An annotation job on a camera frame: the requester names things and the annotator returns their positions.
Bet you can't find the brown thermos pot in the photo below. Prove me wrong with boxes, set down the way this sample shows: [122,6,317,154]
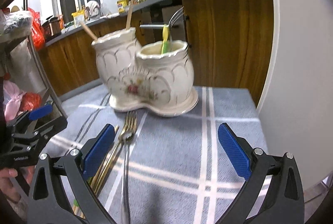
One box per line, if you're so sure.
[42,16,62,41]

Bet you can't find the yellow food package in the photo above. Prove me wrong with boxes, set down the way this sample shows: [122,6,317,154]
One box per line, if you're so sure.
[71,9,85,27]

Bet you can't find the gold metal fork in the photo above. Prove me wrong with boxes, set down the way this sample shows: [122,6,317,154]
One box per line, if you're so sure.
[90,111,137,196]

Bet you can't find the cream ceramic utensil holder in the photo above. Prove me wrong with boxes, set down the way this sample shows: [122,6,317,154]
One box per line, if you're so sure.
[91,27,199,117]

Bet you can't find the stainless steel oven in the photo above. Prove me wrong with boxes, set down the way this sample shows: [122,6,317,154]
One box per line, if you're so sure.
[139,5,187,43]

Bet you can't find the person left hand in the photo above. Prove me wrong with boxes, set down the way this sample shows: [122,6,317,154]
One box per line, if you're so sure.
[0,166,35,204]

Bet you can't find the blue striped table cloth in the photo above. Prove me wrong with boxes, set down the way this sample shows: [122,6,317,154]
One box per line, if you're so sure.
[44,85,267,223]

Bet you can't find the yellow green plastic fork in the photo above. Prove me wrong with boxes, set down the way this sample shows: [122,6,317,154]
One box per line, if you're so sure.
[161,24,169,54]

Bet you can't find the silver metal fork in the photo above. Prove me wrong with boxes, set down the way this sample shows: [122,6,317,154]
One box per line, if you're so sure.
[167,7,184,51]

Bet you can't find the wooden base cabinets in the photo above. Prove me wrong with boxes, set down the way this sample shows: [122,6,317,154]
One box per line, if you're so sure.
[38,0,273,103]

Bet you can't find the red plastic bag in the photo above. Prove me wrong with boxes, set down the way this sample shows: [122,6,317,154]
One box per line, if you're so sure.
[28,8,45,51]

